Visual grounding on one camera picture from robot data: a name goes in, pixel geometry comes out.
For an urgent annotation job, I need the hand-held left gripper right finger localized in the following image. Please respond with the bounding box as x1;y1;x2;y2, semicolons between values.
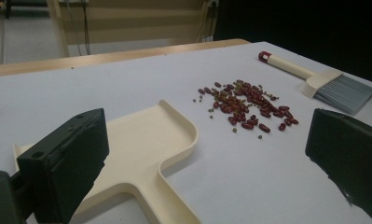
305;107;372;224

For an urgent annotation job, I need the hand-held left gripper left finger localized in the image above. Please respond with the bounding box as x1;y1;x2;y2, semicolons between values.
16;107;110;224

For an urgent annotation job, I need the cream brush with grey bristles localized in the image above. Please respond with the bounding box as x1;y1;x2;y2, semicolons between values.
257;50;372;116

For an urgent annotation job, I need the cream plastic dustpan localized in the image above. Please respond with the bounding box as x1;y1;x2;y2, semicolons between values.
12;99;202;224

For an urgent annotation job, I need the pile of red and green beans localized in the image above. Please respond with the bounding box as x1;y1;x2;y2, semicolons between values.
192;79;300;140

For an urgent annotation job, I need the black hanging cable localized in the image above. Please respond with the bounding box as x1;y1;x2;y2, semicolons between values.
80;0;91;56

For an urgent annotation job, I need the beige wooden frame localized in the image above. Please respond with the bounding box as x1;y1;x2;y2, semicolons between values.
46;0;221;59

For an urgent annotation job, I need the white cable with plug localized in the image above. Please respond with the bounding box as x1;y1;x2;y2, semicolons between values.
200;0;219;44

